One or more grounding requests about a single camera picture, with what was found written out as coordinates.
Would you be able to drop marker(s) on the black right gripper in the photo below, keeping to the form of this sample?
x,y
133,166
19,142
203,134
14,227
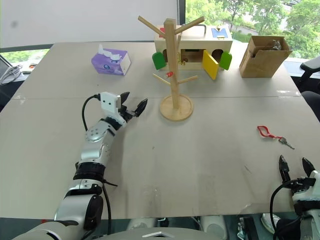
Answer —
x,y
301,183

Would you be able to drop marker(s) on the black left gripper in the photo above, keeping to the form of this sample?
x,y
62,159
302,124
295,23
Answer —
x,y
128,114

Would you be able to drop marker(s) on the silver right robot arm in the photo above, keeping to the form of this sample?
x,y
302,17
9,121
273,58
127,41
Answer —
x,y
311,222

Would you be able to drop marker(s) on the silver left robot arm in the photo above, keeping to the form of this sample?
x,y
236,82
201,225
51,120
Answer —
x,y
96,133

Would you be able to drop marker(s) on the purple tissue box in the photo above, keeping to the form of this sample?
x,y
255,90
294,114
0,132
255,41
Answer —
x,y
110,63

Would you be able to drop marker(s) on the small red tag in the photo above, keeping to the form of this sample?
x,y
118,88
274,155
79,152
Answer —
x,y
169,74

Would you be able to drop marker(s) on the green arched door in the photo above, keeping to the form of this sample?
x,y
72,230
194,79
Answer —
x,y
159,60
225,60

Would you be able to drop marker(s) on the wooden peg hanger tree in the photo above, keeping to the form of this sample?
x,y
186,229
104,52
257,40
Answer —
x,y
172,62

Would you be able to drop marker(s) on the wooden latch busy box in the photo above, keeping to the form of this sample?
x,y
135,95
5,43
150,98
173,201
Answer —
x,y
192,41

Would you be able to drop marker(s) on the yellow square door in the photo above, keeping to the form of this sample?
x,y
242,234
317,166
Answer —
x,y
210,64

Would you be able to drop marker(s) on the black office chair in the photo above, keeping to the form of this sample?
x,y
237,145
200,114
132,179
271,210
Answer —
x,y
311,75

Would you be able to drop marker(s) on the white roller blind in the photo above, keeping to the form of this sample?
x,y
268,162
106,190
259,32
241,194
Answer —
x,y
75,20

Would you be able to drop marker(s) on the white rounded shape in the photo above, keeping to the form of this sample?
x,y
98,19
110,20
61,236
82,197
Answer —
x,y
213,226

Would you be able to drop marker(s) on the small orange object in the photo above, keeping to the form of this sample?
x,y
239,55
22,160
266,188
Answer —
x,y
33,65

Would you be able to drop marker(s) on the blue panel with brass latch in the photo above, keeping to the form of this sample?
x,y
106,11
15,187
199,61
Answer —
x,y
220,33

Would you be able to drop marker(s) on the brown cardboard box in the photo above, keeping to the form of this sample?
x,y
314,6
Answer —
x,y
260,62

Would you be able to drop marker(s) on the clear plastic item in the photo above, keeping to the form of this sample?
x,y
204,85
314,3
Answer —
x,y
276,45

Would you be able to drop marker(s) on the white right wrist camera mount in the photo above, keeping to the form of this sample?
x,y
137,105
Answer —
x,y
316,178

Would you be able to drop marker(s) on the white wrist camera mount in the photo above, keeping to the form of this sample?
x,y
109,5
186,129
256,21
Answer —
x,y
110,102
316,178

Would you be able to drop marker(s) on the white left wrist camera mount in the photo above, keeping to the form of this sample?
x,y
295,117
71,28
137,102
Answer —
x,y
110,102

